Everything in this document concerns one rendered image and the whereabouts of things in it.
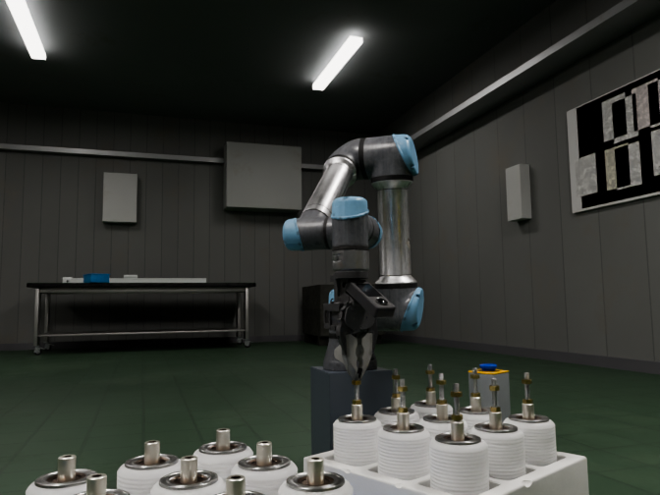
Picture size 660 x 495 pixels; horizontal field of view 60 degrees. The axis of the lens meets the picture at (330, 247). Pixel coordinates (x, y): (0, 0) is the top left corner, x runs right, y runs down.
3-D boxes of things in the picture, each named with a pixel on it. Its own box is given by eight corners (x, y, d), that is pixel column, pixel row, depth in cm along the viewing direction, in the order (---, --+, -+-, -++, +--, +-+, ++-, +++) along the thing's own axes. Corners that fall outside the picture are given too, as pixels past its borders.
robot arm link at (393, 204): (375, 328, 164) (368, 141, 166) (427, 329, 160) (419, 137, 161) (364, 334, 153) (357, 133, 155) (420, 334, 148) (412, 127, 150)
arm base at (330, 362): (316, 366, 164) (315, 332, 165) (364, 364, 169) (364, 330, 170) (333, 372, 150) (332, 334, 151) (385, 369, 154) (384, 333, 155)
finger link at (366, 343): (357, 374, 119) (355, 330, 120) (374, 377, 114) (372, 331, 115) (345, 376, 117) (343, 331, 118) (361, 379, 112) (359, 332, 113)
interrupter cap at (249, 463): (228, 466, 82) (228, 461, 82) (271, 456, 87) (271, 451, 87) (256, 476, 77) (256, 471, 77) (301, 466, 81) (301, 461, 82)
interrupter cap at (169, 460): (116, 465, 84) (116, 460, 84) (165, 455, 89) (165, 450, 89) (137, 475, 78) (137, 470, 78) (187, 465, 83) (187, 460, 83)
